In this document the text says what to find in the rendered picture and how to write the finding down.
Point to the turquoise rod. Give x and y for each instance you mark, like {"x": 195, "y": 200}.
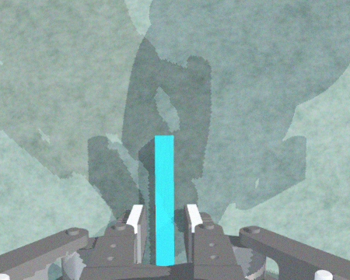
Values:
{"x": 164, "y": 200}

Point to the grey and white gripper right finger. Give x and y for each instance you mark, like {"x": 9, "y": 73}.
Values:
{"x": 223, "y": 257}

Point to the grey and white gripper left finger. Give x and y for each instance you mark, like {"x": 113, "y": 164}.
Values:
{"x": 107, "y": 257}

